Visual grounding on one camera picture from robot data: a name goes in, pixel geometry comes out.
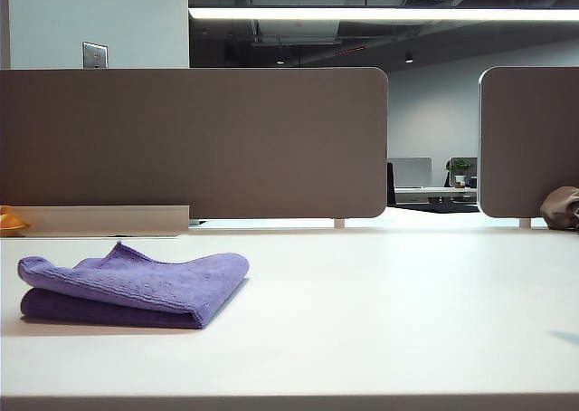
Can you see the purple microfiber cloth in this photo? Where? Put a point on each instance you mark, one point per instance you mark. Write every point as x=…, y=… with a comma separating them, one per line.
x=158, y=284

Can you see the white divider support foot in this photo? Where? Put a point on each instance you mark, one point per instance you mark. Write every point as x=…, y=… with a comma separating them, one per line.
x=524, y=223
x=339, y=223

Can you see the wide brown desk divider panel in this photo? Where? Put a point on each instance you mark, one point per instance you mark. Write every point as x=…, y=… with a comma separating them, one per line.
x=226, y=144

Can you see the grey office partition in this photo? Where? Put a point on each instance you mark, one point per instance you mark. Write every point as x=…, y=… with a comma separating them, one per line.
x=411, y=172

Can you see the white office desk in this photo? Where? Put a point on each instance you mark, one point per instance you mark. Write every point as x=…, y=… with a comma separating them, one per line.
x=420, y=194

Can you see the potted green plant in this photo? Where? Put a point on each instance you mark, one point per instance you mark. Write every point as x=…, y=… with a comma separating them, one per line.
x=460, y=171

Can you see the beige desk ledge box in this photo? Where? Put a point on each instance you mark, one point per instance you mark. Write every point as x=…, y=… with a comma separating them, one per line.
x=113, y=221

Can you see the long ceiling light strip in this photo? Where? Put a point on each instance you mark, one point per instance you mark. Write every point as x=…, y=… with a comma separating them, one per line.
x=362, y=14

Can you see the crumpled brown bag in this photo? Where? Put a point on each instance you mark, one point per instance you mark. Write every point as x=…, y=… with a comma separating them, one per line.
x=558, y=209

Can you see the orange object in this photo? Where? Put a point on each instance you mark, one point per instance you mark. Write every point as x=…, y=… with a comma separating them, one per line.
x=10, y=221

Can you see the grey ceiling air duct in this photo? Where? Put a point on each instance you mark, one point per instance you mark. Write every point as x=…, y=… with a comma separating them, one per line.
x=294, y=33

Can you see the metal wall switch plate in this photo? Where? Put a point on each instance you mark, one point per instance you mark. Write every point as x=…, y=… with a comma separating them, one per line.
x=95, y=55

